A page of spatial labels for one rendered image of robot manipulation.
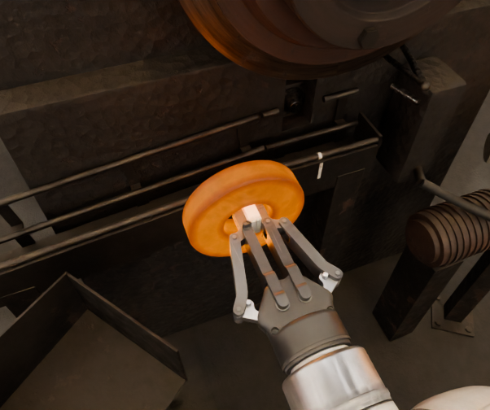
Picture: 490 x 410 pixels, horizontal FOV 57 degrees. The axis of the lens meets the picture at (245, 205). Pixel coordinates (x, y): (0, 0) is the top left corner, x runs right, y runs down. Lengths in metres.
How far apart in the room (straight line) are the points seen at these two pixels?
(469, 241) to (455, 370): 0.53
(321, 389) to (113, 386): 0.38
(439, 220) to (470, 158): 1.01
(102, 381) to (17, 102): 0.42
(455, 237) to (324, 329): 0.61
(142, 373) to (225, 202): 0.32
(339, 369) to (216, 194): 0.22
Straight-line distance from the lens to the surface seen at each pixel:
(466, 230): 1.03
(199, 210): 0.51
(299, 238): 0.52
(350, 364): 0.43
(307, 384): 0.43
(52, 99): 0.70
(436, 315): 1.51
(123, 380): 0.72
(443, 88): 0.86
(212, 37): 0.57
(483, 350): 1.53
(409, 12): 0.58
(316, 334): 0.44
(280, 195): 0.54
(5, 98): 0.73
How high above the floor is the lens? 1.27
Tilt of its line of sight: 51 degrees down
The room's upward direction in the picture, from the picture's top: straight up
